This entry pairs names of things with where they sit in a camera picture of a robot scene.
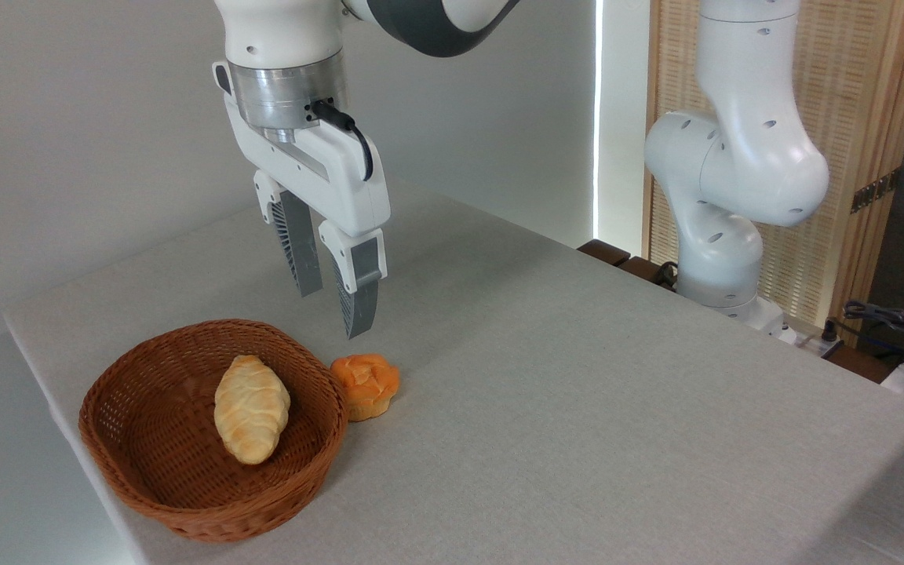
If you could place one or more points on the orange muffin bread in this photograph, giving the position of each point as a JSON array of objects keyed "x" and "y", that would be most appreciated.
[{"x": 367, "y": 384}]

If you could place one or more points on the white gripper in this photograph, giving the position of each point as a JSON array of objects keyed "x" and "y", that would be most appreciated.
[{"x": 342, "y": 184}]

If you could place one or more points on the wooden slat screen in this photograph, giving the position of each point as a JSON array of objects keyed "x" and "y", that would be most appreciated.
[{"x": 852, "y": 94}]

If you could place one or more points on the pale croissant bread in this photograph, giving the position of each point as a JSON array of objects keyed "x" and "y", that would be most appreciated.
[{"x": 252, "y": 408}]

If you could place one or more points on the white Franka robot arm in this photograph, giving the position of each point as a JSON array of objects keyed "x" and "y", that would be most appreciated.
[{"x": 742, "y": 157}]

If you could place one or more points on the brass screen hinge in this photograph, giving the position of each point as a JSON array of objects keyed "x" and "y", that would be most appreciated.
[{"x": 874, "y": 191}]

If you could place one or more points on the brown wicker basket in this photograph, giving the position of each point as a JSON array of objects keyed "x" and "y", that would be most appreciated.
[{"x": 146, "y": 439}]

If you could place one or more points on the white power strip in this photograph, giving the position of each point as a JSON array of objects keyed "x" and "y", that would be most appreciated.
[{"x": 809, "y": 342}]

